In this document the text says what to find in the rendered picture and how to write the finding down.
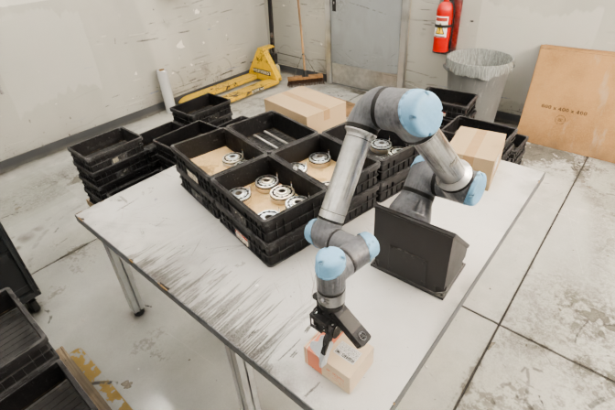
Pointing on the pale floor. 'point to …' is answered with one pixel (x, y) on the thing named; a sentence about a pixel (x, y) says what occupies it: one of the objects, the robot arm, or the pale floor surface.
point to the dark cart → (16, 273)
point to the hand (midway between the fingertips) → (339, 350)
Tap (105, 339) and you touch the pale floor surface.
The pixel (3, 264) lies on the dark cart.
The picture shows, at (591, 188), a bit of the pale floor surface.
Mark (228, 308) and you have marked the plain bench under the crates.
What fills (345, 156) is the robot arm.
